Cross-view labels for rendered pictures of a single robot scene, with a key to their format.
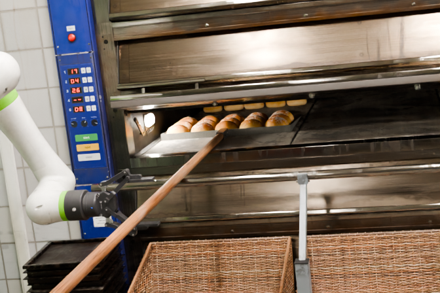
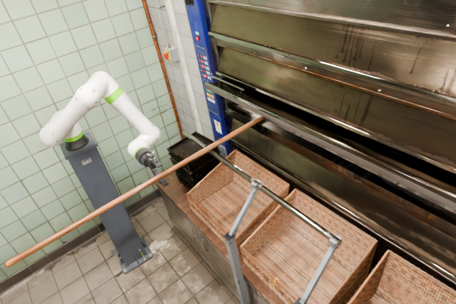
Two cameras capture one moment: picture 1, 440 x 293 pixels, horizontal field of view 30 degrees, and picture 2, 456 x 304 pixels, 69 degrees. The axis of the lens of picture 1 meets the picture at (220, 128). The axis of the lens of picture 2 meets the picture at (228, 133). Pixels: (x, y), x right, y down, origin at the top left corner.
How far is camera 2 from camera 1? 202 cm
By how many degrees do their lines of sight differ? 48
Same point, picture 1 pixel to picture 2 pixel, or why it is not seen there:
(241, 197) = (271, 152)
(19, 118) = (120, 108)
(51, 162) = (141, 128)
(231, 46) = (267, 70)
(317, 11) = (312, 68)
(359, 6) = (339, 77)
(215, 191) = (261, 141)
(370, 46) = (343, 107)
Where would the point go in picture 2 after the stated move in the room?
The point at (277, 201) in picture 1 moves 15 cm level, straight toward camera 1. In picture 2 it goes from (286, 164) to (271, 178)
